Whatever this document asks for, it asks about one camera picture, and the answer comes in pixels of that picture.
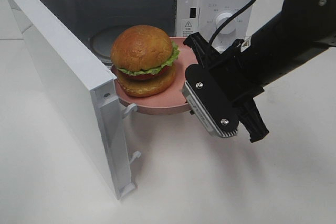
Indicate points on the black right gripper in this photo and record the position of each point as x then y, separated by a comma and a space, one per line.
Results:
227, 72

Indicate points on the pink round plate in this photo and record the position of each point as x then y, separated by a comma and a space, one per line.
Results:
170, 101

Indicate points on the burger with lettuce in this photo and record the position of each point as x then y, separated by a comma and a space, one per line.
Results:
144, 58

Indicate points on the white microwave door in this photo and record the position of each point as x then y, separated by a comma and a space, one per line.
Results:
82, 88

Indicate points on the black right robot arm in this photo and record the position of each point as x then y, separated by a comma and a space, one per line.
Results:
300, 31

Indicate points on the white upper power knob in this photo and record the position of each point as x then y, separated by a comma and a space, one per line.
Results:
221, 18

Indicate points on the glass microwave turntable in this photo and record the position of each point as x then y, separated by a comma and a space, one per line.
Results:
101, 43

